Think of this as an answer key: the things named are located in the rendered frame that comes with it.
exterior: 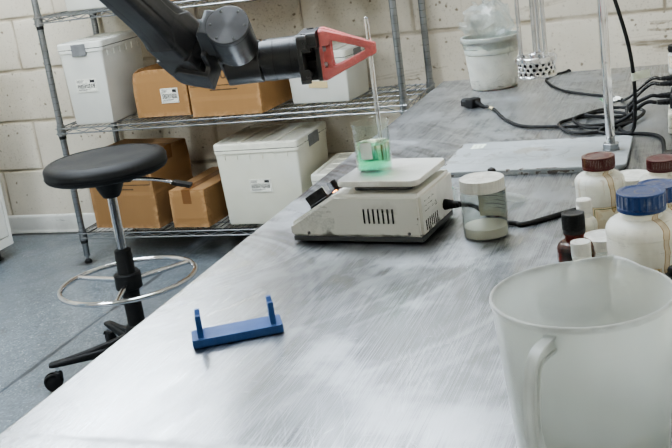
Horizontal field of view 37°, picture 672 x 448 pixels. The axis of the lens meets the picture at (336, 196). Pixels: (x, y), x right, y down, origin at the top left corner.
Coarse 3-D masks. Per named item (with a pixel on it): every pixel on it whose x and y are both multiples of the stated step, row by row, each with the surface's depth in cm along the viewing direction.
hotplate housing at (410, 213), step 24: (336, 192) 138; (360, 192) 135; (384, 192) 133; (408, 192) 132; (432, 192) 134; (312, 216) 138; (336, 216) 136; (360, 216) 135; (384, 216) 133; (408, 216) 131; (432, 216) 134; (312, 240) 139; (336, 240) 138; (360, 240) 136; (384, 240) 134; (408, 240) 133
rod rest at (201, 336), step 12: (228, 324) 111; (240, 324) 111; (252, 324) 110; (264, 324) 110; (276, 324) 109; (192, 336) 109; (204, 336) 109; (216, 336) 108; (228, 336) 108; (240, 336) 108; (252, 336) 109
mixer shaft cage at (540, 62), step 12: (516, 0) 161; (540, 0) 159; (516, 12) 161; (540, 12) 159; (516, 24) 162; (540, 36) 164; (540, 48) 165; (516, 60) 163; (528, 60) 161; (540, 60) 160; (552, 60) 161; (528, 72) 162; (540, 72) 161; (552, 72) 162
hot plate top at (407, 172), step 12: (396, 168) 138; (408, 168) 137; (420, 168) 136; (432, 168) 135; (348, 180) 135; (360, 180) 134; (372, 180) 133; (384, 180) 132; (396, 180) 131; (408, 180) 131; (420, 180) 131
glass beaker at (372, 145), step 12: (360, 120) 138; (372, 120) 139; (384, 120) 137; (360, 132) 134; (372, 132) 134; (384, 132) 135; (360, 144) 135; (372, 144) 134; (384, 144) 135; (360, 156) 135; (372, 156) 135; (384, 156) 135; (360, 168) 136; (372, 168) 135; (384, 168) 135
